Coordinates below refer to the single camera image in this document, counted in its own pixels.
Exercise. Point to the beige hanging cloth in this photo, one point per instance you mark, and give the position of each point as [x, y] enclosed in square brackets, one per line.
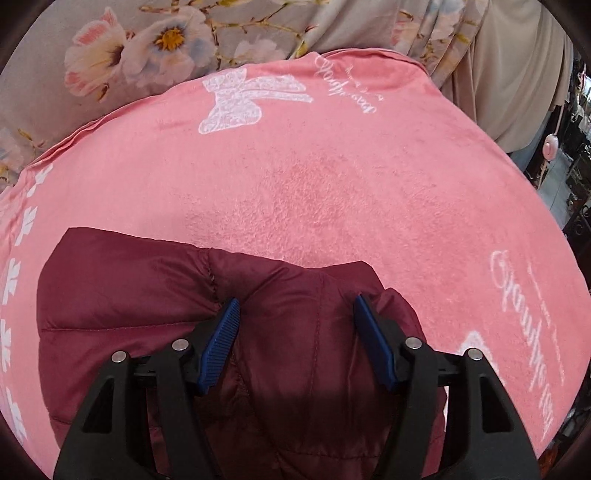
[517, 69]

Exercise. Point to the pink printed blanket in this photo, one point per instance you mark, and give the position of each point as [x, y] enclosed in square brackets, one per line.
[346, 184]

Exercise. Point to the grey floral bed sheet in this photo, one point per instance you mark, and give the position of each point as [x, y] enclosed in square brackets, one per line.
[92, 60]

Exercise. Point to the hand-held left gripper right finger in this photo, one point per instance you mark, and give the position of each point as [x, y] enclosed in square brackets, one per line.
[375, 344]

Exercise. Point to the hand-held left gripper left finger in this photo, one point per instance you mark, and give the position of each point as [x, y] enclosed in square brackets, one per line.
[221, 344]

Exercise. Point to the maroon puffer jacket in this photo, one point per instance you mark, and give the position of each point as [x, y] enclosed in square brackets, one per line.
[286, 300]

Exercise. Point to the dark cluttered shelf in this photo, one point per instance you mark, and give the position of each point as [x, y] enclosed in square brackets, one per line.
[577, 184]

